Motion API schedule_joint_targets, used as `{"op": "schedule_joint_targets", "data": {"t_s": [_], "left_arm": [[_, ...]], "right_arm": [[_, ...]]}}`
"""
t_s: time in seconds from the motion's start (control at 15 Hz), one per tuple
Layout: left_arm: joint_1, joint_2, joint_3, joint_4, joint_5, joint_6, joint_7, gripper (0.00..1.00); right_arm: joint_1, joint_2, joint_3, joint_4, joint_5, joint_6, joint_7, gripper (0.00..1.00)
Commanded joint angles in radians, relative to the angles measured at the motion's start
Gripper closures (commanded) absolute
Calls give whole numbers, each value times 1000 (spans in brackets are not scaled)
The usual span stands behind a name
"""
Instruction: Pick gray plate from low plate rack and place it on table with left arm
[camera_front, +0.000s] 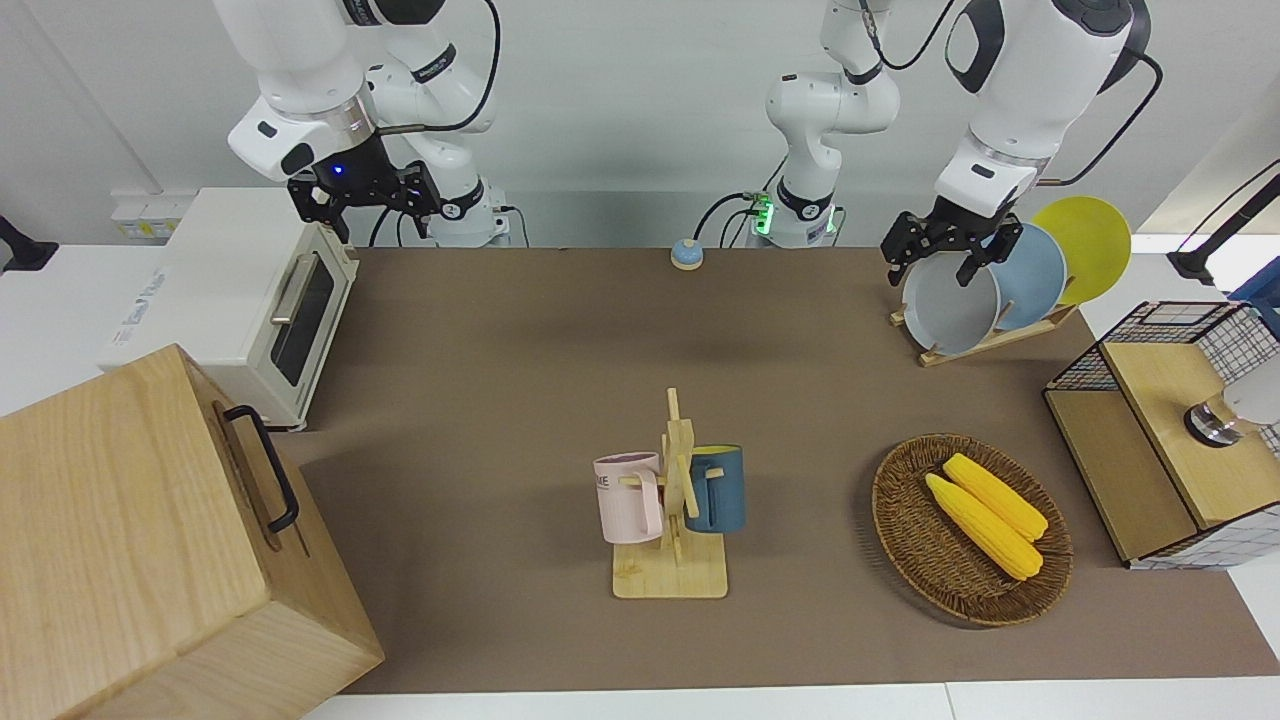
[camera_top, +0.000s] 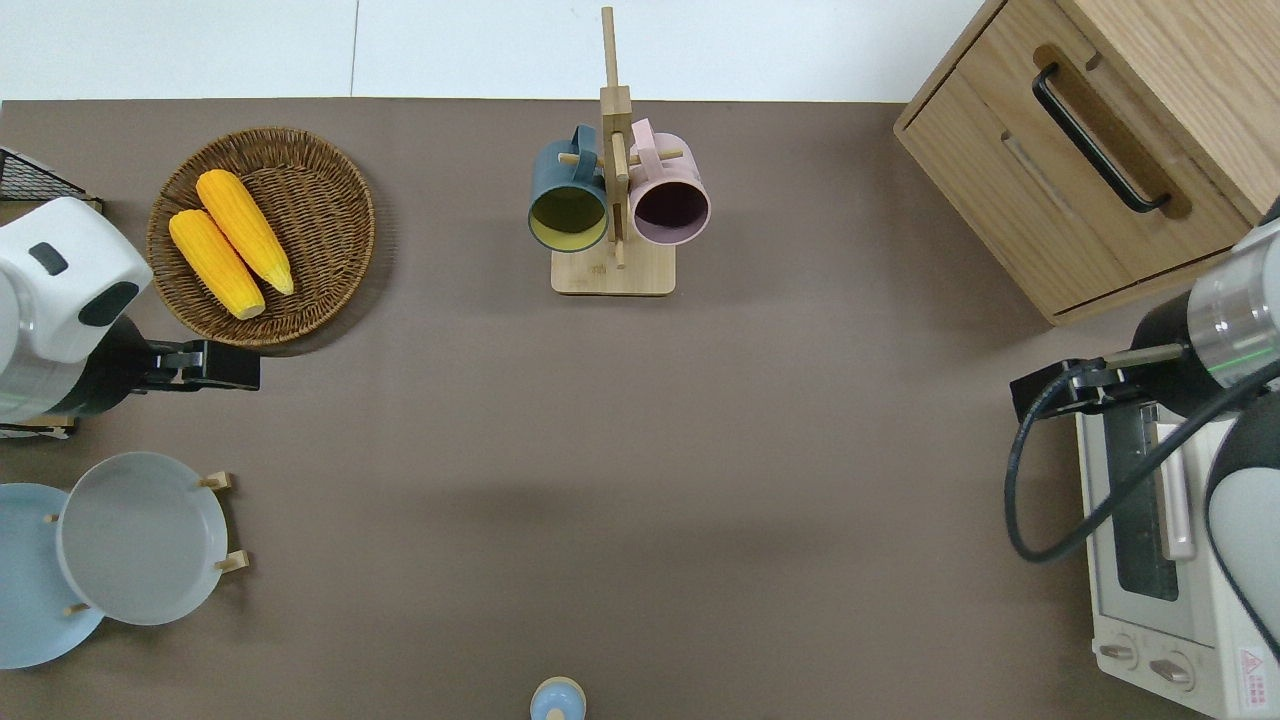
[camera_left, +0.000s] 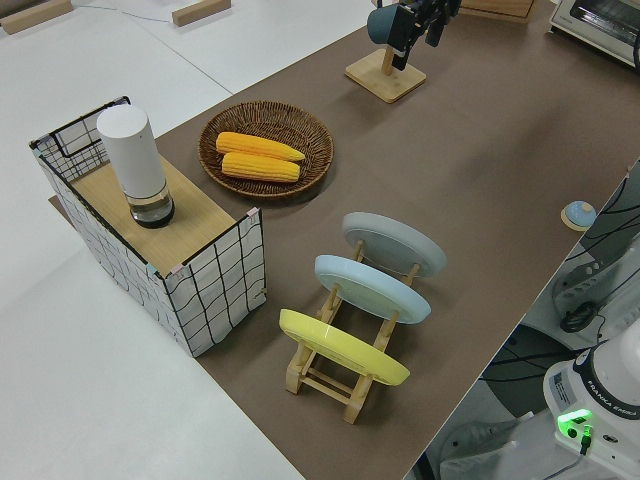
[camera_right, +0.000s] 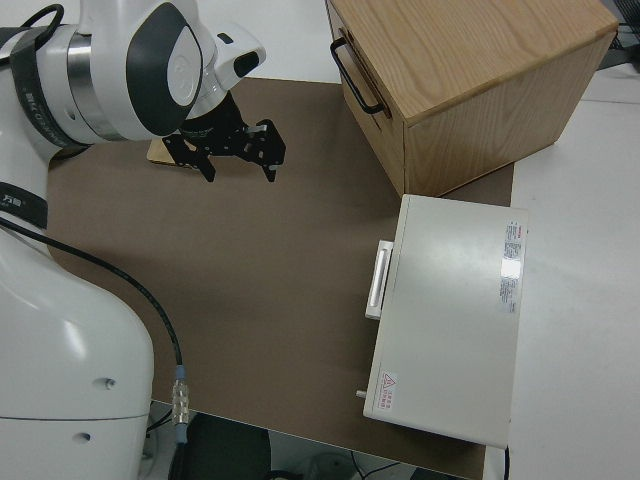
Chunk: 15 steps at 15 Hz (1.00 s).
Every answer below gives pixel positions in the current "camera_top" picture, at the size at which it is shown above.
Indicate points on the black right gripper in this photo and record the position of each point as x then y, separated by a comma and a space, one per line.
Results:
1108, 385

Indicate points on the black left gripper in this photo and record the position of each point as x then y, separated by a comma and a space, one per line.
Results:
178, 366

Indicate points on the gray plate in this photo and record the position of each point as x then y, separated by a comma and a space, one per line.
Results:
140, 540

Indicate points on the white and silver right robot arm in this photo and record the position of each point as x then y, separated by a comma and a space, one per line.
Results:
1235, 315

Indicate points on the wooden plate rack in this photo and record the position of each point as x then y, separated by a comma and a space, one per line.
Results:
230, 561

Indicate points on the light blue plate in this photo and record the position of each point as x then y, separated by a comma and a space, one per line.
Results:
30, 590

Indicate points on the yellow corn cob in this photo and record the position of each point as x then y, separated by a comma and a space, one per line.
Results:
215, 263
245, 230

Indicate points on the brown wicker basket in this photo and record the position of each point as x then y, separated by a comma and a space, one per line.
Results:
320, 220

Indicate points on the wooden cabinet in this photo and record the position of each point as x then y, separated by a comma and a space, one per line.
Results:
1010, 170

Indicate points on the white toaster oven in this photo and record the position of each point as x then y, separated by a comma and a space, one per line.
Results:
1150, 620

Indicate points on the toaster oven knob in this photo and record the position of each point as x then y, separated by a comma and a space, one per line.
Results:
1172, 672
1118, 654

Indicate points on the dark teal mug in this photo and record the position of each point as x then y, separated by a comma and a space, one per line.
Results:
560, 175

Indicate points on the wooden mug tree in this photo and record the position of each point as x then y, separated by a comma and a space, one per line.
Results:
613, 275

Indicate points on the pink mug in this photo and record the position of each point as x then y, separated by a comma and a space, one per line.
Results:
680, 180

